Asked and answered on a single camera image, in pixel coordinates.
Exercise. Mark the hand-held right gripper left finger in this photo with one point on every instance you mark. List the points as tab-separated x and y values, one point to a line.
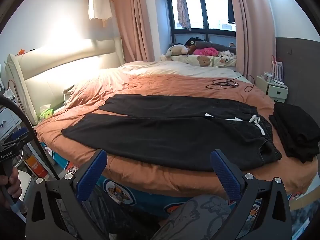
92	175

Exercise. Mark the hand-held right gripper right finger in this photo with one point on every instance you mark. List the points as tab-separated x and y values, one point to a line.
225	173

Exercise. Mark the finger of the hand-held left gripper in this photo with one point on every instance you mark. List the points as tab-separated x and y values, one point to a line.
20	133

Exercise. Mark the black pants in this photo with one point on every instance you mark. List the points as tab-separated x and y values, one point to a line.
162	135

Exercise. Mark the person's left hand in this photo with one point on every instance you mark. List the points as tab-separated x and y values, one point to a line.
13	182

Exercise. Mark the orange box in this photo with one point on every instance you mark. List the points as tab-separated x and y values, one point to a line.
35	165

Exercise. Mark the green tissue pack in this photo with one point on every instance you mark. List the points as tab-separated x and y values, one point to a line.
46	113

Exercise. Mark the person's grey patterned trouser leg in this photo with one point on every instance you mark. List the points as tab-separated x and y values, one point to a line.
195	220

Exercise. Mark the cream padded headboard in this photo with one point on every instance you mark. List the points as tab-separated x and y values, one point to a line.
50	85

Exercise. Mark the pale pillow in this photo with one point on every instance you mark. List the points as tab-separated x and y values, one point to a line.
67	93

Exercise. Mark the folded black clothes stack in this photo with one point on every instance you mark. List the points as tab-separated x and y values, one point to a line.
295	127

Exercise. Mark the dark marbled rug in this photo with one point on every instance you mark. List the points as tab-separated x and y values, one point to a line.
305	215

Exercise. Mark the white nightstand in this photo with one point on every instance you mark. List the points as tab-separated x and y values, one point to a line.
275	91

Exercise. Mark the orange duvet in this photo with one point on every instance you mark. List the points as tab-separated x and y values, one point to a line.
175	85

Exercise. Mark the cream bed sheet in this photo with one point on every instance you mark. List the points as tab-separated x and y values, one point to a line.
175	67

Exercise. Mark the black spotted white plush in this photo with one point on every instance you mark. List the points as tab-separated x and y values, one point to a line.
227	55

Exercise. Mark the pink plush toy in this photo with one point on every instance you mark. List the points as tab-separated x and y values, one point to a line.
207	52

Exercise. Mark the grey long plush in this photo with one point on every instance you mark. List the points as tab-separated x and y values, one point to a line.
220	46

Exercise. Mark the cream plush toy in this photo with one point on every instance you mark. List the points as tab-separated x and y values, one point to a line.
177	50

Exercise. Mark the black bear plush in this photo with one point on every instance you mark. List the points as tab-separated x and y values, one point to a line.
191	42

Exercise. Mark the pink curtain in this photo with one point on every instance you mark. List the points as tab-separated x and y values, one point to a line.
135	25
250	30

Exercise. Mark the white hanging shirt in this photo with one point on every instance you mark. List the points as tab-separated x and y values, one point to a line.
100	5

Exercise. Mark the dark framed window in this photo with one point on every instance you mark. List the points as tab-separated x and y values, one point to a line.
217	10

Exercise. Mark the floral hanging garment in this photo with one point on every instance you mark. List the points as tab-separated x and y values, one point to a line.
183	12

